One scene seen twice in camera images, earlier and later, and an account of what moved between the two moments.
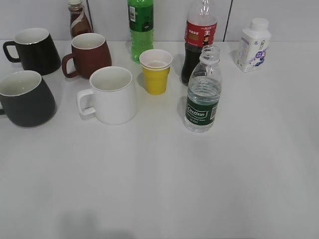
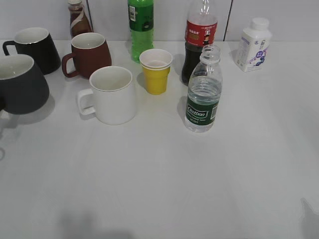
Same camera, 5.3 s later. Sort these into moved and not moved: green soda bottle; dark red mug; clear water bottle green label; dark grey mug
Moved: dark grey mug
Not moved: dark red mug; green soda bottle; clear water bottle green label
